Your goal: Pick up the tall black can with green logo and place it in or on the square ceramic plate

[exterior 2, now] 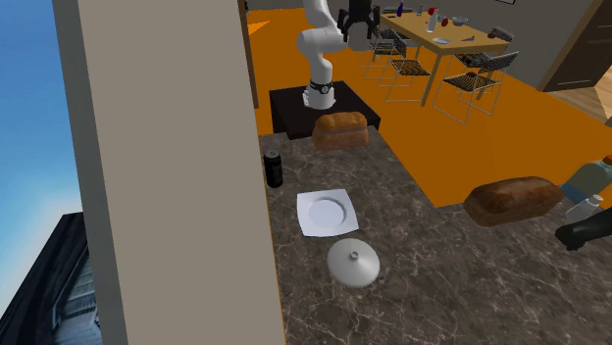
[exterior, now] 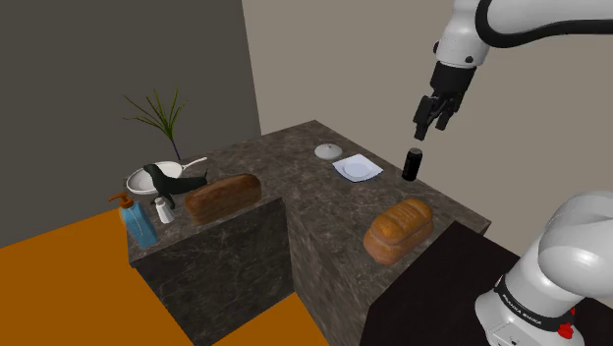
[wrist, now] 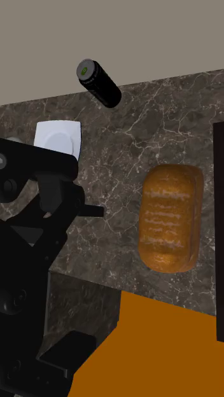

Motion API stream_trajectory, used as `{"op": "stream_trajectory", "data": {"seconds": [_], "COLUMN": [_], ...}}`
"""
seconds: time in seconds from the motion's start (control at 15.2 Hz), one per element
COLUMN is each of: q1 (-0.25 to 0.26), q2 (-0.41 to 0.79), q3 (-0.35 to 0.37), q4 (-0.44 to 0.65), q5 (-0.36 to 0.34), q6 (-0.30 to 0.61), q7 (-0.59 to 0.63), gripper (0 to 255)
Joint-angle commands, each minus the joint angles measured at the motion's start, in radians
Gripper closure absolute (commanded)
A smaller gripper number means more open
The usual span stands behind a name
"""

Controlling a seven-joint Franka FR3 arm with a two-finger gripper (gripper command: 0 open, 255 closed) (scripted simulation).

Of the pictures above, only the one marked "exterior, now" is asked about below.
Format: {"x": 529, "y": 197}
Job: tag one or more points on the white domed lid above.
{"x": 328, "y": 151}

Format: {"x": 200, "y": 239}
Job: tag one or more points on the white frying pan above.
{"x": 138, "y": 182}

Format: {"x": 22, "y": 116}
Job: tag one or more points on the dark brown bread loaf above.
{"x": 222, "y": 196}

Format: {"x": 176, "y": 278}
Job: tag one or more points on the dark robot stand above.
{"x": 431, "y": 297}

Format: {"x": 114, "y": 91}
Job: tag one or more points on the blue soap dispenser orange pump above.
{"x": 140, "y": 225}

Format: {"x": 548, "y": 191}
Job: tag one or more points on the golden bread loaf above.
{"x": 397, "y": 232}

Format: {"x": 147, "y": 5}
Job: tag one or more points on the black can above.
{"x": 412, "y": 165}

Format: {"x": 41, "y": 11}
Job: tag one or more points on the green plant in vase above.
{"x": 163, "y": 117}

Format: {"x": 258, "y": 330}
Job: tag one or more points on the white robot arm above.
{"x": 565, "y": 259}

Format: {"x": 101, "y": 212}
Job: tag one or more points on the black animal figure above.
{"x": 179, "y": 184}

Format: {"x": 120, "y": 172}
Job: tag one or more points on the white salt shaker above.
{"x": 164, "y": 213}

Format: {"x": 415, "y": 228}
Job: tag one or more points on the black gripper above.
{"x": 450, "y": 79}

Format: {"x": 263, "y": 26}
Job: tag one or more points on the white square plate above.
{"x": 357, "y": 169}

